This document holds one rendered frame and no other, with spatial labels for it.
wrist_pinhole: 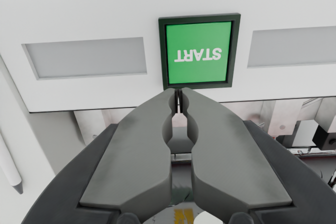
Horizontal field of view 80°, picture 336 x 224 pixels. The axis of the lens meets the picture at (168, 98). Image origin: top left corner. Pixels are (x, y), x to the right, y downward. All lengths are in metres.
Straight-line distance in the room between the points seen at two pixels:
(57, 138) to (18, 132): 0.04
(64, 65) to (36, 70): 0.02
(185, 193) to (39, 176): 0.23
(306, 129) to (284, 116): 0.18
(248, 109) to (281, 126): 0.05
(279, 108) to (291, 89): 0.08
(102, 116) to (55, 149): 0.06
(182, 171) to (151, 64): 0.21
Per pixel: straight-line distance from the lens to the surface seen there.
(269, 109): 0.29
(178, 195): 0.39
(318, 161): 0.40
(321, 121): 0.35
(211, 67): 0.16
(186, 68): 0.16
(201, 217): 0.45
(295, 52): 0.19
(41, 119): 0.23
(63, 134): 0.27
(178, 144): 0.40
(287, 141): 0.42
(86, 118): 0.27
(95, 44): 0.17
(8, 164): 0.26
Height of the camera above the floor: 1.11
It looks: 59 degrees down
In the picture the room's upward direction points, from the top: 178 degrees clockwise
